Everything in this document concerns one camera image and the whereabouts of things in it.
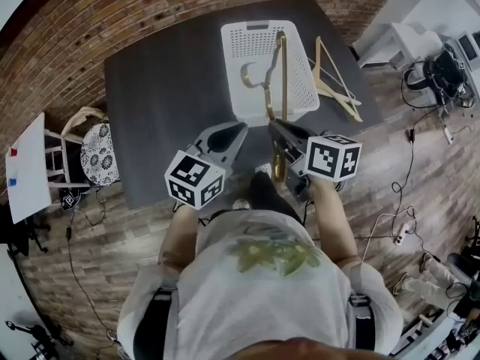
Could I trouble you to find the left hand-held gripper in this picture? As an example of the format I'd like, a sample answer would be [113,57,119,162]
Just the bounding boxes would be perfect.
[163,121,249,212]

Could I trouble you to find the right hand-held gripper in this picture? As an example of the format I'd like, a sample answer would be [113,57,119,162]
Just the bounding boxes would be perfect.
[268,120,363,205]

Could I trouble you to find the gold metal hanger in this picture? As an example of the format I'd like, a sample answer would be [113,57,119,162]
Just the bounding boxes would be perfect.
[241,30,290,182]

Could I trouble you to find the white plastic laundry basket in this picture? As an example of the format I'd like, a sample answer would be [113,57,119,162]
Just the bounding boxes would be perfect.
[220,19,321,128]

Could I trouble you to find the light wooden hanger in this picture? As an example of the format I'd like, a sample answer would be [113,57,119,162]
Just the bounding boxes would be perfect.
[309,35,364,123]

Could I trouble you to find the person's left forearm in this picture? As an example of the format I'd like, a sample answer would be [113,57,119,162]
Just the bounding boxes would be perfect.
[159,202,202,277]

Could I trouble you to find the person's right forearm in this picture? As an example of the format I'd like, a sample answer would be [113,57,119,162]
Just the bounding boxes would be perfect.
[307,176,363,268]

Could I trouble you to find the black-and-white printed marker cube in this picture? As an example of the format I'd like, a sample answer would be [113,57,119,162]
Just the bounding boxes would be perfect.
[59,189,82,212]

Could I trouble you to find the person's black trouser leg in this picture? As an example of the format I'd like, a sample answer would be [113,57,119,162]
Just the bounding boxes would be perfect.
[249,170,303,221]

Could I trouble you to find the floral round seat cushion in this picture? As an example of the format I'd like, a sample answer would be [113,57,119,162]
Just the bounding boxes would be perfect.
[79,122,121,187]

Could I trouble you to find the black headset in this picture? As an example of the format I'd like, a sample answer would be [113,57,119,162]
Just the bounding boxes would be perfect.
[403,60,432,89]

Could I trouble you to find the white desk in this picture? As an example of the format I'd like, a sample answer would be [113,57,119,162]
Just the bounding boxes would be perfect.
[352,0,480,71]

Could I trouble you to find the person's white printed t-shirt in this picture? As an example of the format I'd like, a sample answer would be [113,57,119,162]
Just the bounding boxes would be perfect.
[115,208,404,360]

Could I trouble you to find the white wooden chair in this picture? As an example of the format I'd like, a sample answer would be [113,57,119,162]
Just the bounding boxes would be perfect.
[43,105,121,194]

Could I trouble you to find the black bag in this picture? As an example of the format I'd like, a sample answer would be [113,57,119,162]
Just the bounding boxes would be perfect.
[430,49,466,97]

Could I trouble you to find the small monitor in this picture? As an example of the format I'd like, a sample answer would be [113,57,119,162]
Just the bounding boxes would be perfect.
[457,31,480,62]

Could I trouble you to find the black swivel chair base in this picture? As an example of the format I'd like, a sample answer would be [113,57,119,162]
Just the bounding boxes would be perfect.
[464,215,480,247]

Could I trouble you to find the black office chair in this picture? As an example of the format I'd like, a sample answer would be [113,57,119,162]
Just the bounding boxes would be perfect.
[0,208,50,258]

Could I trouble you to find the black tripod stand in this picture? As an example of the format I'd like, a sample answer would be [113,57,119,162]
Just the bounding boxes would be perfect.
[3,319,72,356]

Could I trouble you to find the black floor cable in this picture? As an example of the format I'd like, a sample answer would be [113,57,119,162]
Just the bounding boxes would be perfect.
[65,225,123,348]

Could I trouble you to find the black shoulder strap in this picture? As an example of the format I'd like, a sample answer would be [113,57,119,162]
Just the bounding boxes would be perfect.
[148,286,177,352]
[350,292,376,352]

